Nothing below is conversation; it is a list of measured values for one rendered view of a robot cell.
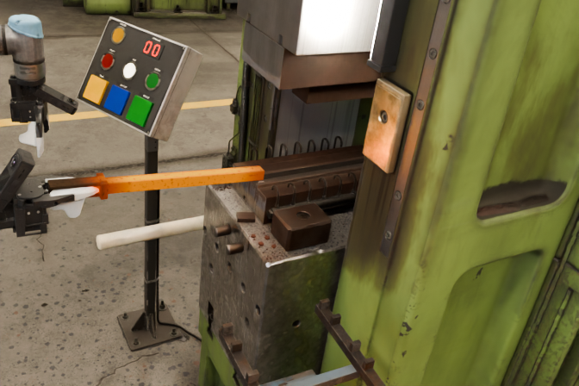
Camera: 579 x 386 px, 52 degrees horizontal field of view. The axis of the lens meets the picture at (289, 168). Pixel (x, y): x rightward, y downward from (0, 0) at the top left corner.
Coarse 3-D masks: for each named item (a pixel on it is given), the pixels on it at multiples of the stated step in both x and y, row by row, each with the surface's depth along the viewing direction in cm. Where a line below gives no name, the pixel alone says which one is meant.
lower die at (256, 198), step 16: (256, 160) 162; (272, 160) 163; (288, 160) 164; (304, 160) 163; (320, 160) 164; (336, 160) 163; (304, 176) 153; (320, 176) 155; (352, 176) 158; (240, 192) 157; (256, 192) 148; (272, 192) 146; (288, 192) 147; (304, 192) 149; (320, 192) 151; (336, 192) 154; (256, 208) 150; (336, 208) 157
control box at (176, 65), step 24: (120, 24) 183; (96, 48) 186; (120, 48) 181; (168, 48) 172; (96, 72) 184; (120, 72) 180; (144, 72) 175; (168, 72) 171; (192, 72) 175; (144, 96) 174; (168, 96) 171; (120, 120) 177; (168, 120) 175
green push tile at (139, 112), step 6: (138, 96) 174; (132, 102) 175; (138, 102) 174; (144, 102) 173; (150, 102) 172; (132, 108) 174; (138, 108) 173; (144, 108) 172; (150, 108) 171; (132, 114) 174; (138, 114) 173; (144, 114) 172; (132, 120) 174; (138, 120) 173; (144, 120) 172; (144, 126) 172
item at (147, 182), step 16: (96, 176) 115; (128, 176) 119; (144, 176) 120; (160, 176) 121; (176, 176) 122; (192, 176) 123; (208, 176) 125; (224, 176) 127; (240, 176) 129; (256, 176) 131; (48, 192) 111; (112, 192) 116
